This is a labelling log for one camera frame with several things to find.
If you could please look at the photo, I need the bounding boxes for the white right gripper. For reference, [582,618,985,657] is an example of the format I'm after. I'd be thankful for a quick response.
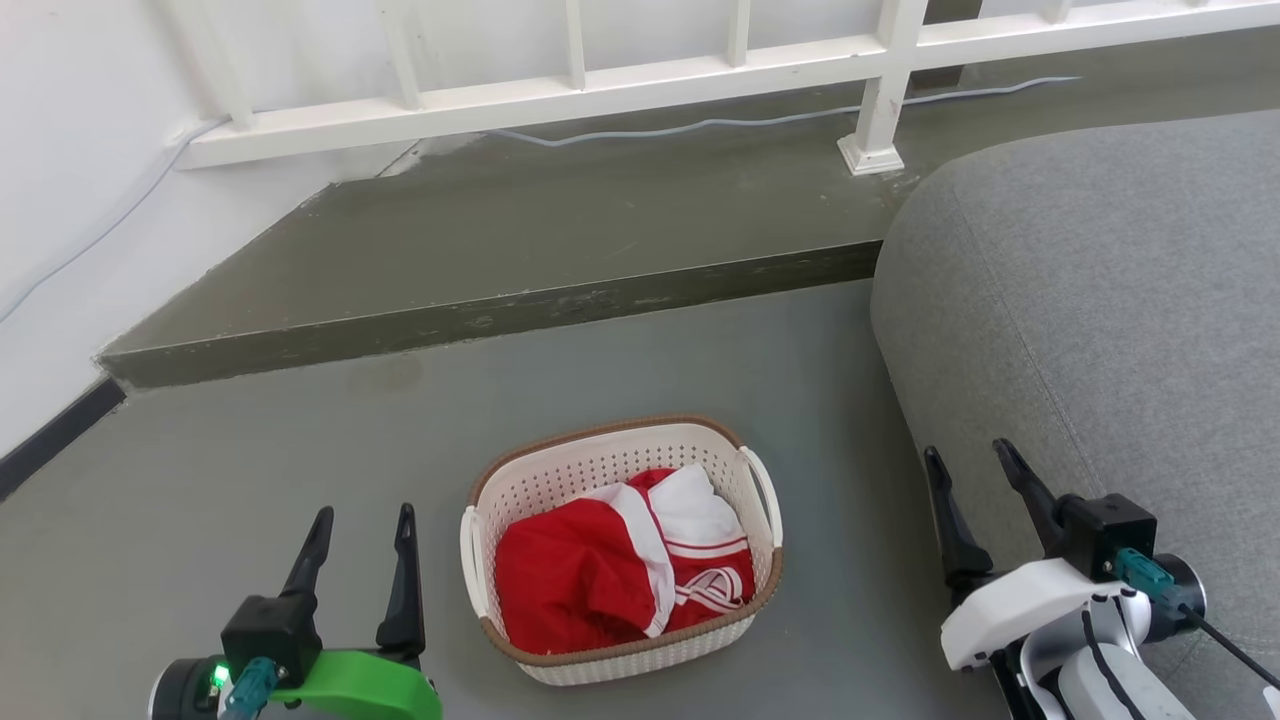
[922,438,1151,671]

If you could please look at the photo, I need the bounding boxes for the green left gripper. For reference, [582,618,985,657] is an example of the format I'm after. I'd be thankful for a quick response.
[270,503,443,720]

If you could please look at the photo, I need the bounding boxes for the cream perforated plastic laundry basket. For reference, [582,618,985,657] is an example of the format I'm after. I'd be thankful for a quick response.
[460,414,784,687]

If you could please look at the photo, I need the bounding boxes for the red shorts with white stripe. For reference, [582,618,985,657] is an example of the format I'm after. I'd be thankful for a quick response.
[495,483,676,656]

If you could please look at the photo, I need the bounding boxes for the grey fabric sofa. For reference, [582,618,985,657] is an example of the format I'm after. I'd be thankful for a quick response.
[870,108,1280,720]

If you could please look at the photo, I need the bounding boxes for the white shirt with red stripes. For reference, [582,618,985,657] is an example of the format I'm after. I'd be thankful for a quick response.
[630,463,756,633]

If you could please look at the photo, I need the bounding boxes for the white metal railing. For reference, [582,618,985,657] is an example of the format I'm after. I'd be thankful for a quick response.
[150,0,1280,176]

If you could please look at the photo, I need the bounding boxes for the teal plug left camera cable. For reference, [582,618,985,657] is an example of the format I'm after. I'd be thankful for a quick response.
[222,658,279,720]

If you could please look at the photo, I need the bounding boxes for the teal plug black camera cable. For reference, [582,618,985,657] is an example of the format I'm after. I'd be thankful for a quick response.
[1113,547,1280,691]

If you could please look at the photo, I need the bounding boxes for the black cable along right arm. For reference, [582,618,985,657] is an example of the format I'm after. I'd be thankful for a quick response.
[1080,608,1143,720]

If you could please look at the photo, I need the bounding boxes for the black wall baseboard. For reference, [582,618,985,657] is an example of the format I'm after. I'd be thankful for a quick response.
[0,375,128,501]

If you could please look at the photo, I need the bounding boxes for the thin white wall cable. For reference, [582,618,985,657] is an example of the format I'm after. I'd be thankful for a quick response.
[0,75,1086,326]

